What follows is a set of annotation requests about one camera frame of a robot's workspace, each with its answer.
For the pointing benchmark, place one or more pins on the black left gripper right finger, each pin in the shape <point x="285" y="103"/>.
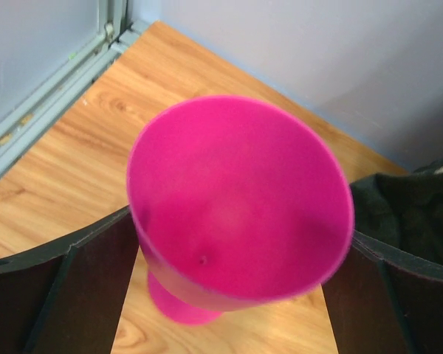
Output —
<point x="385" y="300"/>

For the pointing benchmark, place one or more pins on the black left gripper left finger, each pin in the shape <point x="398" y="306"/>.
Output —
<point x="67" y="295"/>

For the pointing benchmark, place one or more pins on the pink wine glass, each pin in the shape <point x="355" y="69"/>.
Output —
<point x="236" y="204"/>

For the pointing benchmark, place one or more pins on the black floral pillow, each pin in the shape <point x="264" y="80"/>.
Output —
<point x="405" y="212"/>

